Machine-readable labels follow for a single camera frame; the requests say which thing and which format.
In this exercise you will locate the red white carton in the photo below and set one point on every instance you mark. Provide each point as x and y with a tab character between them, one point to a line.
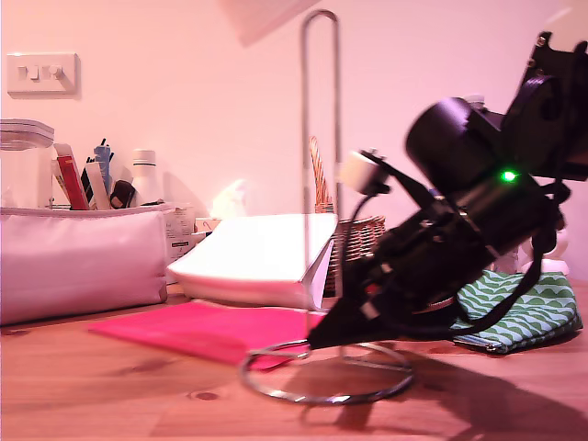
69	184

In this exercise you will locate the large clear water bottle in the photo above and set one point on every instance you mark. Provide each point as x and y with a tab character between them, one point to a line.
475	98

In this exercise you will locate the white wall switch plate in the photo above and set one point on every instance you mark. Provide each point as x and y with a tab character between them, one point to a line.
41	89

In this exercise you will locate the white folded paper bag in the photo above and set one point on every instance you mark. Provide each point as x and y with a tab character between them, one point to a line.
248	252

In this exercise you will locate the green wave pattern pouch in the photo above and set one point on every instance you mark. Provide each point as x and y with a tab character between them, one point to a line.
546	303

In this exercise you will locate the small candy cane box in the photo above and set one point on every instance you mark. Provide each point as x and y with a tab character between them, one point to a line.
206	227

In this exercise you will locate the white padded pouch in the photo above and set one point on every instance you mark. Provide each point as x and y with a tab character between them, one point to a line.
78	262

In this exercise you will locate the white paper towel roll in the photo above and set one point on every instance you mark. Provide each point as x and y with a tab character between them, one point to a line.
266	18

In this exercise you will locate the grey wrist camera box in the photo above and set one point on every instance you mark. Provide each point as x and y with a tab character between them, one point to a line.
358	170

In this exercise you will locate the black white tube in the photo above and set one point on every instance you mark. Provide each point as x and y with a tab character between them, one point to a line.
94	188

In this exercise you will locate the clear storage jar with lid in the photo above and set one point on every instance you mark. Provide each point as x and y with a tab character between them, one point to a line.
23	170

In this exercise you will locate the small dark brown object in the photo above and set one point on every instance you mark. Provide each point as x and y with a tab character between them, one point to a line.
121	195

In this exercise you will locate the white plastic bottle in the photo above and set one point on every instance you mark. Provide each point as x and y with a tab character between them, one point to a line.
146	184

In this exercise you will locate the white printed box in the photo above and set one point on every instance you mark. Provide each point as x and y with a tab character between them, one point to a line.
179	234

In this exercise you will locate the small white round camera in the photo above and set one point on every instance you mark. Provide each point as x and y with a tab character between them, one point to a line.
558	264

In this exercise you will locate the pink paper sheet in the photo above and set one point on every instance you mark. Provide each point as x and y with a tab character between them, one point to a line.
184	331

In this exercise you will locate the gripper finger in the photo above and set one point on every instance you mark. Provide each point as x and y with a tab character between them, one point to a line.
353	317

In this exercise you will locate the white crumpled tissue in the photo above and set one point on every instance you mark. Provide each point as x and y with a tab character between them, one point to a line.
229	200

